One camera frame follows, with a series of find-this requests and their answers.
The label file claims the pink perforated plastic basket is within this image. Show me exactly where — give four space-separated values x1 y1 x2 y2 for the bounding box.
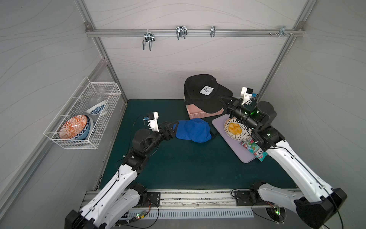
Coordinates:
186 104 224 119

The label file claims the right black cable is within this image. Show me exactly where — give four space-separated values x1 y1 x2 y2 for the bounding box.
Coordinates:
230 188 287 224

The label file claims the black baseball cap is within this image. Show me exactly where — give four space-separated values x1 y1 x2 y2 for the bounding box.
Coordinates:
184 74 233 114

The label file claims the metal double hook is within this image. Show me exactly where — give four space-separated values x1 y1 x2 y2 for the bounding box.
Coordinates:
142 31 155 51

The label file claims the blue baseball cap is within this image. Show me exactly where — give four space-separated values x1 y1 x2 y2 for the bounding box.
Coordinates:
175 118 213 143

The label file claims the lavender plastic tray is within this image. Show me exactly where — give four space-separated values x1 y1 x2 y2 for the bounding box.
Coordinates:
212 114 256 163

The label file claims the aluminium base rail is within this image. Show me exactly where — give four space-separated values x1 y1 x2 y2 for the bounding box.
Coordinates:
82 188 312 211

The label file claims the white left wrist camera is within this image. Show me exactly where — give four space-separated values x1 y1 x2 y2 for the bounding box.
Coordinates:
143 112 160 132

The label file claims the patterned plate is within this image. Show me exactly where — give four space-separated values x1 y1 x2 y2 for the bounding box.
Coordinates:
224 118 251 141

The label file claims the orange patterned bowl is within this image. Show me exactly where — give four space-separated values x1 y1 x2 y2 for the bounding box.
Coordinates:
59 115 88 139

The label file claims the left black cable bundle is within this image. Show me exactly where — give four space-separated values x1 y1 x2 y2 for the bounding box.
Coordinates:
114 197 160 229

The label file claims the small metal hook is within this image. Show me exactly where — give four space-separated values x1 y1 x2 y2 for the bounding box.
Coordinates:
210 26 216 38

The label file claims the green snack packet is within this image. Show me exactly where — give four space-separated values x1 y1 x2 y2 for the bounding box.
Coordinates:
240 139 268 162

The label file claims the metal corner hook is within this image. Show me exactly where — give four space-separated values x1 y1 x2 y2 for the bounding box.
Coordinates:
269 26 294 37

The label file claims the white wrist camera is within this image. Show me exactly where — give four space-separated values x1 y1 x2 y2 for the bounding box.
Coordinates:
143 112 160 132
241 87 253 105

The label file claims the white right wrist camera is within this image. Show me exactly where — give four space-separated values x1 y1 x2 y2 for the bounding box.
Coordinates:
241 87 253 105

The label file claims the white wire wall basket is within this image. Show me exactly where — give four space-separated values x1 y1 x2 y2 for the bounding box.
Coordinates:
43 77 122 150

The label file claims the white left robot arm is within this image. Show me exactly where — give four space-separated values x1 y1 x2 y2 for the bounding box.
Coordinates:
64 121 179 229

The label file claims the aluminium hanging rail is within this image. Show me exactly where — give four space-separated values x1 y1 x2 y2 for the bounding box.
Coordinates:
86 28 306 38

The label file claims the yellow knotted bread roll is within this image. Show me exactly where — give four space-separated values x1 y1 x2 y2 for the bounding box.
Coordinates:
228 122 242 135

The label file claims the blue patterned bowl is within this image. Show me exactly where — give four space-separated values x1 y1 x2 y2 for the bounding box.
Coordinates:
85 100 107 116

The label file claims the metal wire hook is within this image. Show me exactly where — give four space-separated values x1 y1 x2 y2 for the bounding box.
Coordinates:
175 26 188 41

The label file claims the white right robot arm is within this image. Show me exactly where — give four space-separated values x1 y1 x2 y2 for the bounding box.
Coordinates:
219 96 347 229

